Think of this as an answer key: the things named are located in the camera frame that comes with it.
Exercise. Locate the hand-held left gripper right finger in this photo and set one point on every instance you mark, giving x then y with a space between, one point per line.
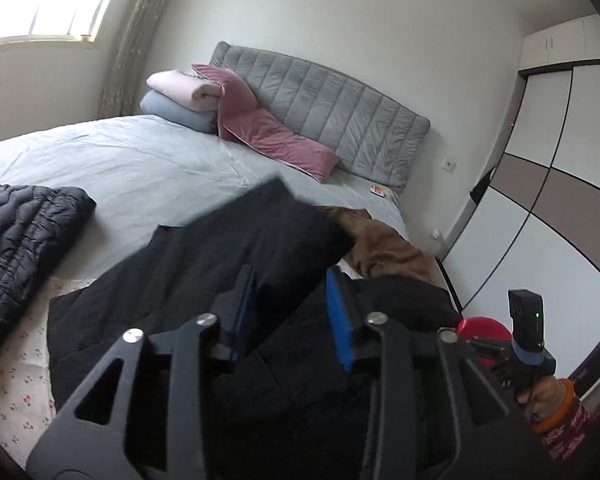
341 325

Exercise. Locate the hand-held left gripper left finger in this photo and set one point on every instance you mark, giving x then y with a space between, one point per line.
244 310

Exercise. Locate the black garment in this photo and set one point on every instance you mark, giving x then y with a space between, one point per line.
280 240

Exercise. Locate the person's right forearm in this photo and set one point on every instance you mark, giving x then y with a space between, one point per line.
572 432

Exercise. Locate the person's right hand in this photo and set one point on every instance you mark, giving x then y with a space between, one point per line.
547 400

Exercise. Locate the brown garment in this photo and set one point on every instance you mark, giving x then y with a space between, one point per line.
385 250

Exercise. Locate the white and taupe wardrobe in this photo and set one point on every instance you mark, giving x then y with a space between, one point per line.
545 230

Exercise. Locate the small orange white packet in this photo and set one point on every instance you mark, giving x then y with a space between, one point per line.
379 190

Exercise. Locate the pink pillow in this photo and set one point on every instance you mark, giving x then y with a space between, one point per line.
260 125

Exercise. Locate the bed with grey sheet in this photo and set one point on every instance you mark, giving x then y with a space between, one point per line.
130 160

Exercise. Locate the light blue folded blanket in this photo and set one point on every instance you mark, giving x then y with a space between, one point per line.
175 110

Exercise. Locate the grey padded headboard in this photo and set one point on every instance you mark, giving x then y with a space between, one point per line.
330 95

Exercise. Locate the pink folded blanket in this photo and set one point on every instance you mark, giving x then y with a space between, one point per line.
180 87

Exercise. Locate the black quilted jacket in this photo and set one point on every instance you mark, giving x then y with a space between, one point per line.
25 230

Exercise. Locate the white floral sheet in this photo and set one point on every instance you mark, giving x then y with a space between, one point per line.
20 390

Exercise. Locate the white overhead cabinet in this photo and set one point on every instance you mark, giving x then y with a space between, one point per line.
565 42

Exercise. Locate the beige patterned curtain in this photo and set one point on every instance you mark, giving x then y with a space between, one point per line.
135 35

